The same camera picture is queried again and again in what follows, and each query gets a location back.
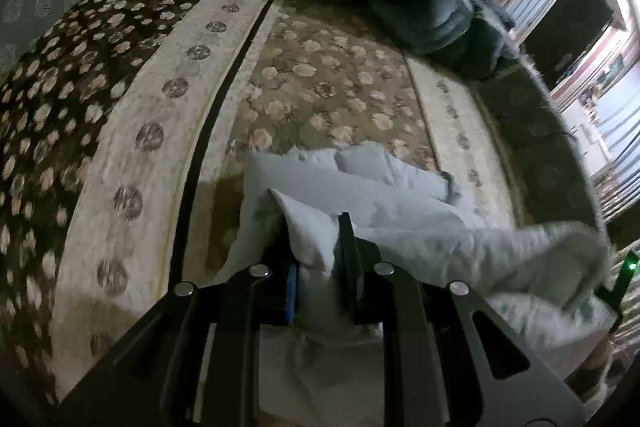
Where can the dark wooden door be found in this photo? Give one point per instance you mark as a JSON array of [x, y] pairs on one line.
[[568, 30]]

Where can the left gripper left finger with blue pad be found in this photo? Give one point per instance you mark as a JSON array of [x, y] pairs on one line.
[[193, 358]]

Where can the floral patterned bed blanket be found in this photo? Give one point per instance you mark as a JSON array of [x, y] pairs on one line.
[[100, 120]]

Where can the dark teal folded duvet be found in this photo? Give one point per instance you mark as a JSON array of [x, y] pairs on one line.
[[469, 37]]

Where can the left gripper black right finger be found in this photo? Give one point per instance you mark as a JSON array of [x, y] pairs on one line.
[[449, 359]]

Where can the light blue quilted jacket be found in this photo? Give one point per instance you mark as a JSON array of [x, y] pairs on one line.
[[325, 370]]

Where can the blue striped window curtain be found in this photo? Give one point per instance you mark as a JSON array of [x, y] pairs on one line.
[[606, 127]]

